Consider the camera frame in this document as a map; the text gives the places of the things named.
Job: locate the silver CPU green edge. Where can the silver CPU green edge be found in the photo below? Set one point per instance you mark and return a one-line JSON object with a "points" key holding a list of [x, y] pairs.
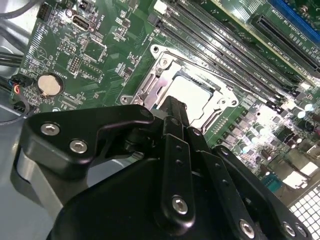
{"points": [[192, 95]]}

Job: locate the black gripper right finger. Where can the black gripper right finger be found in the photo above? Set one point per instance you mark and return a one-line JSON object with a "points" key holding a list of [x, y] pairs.
{"points": [[225, 180]]}

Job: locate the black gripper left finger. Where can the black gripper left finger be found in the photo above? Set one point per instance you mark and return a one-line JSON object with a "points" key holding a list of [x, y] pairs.
{"points": [[75, 125]]}

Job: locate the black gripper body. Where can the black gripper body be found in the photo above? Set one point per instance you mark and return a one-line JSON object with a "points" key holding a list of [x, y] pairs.
{"points": [[120, 200]]}

